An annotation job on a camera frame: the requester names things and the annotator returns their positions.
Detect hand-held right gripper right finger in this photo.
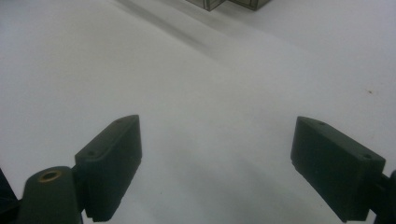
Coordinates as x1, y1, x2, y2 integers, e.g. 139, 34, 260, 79
290, 116, 387, 224

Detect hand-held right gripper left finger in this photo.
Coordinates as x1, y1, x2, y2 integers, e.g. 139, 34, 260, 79
74, 114, 143, 223

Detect grey box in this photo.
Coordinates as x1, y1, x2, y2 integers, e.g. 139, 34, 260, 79
186, 0, 230, 12
228, 0, 273, 12

